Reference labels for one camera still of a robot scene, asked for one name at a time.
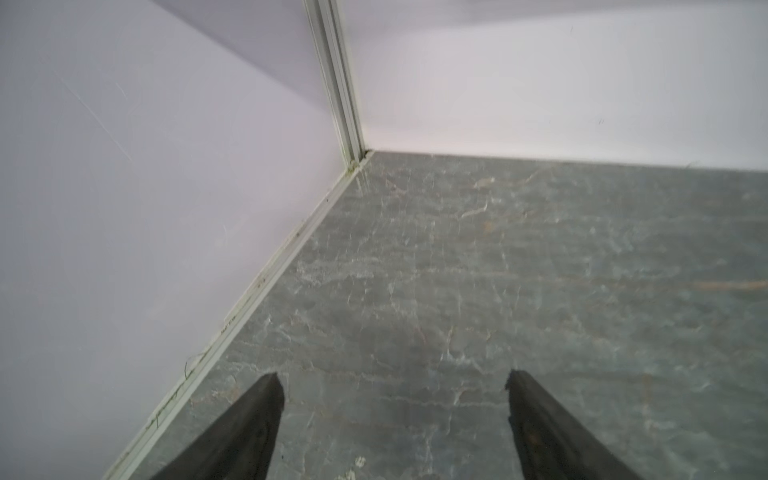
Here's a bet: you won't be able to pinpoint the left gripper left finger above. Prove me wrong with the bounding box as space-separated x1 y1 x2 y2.
153 373 285 480

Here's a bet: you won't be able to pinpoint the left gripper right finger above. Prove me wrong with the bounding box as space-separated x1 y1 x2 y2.
505 370 641 480

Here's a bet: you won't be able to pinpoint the aluminium frame profiles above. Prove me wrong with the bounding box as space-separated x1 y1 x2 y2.
302 0 368 169

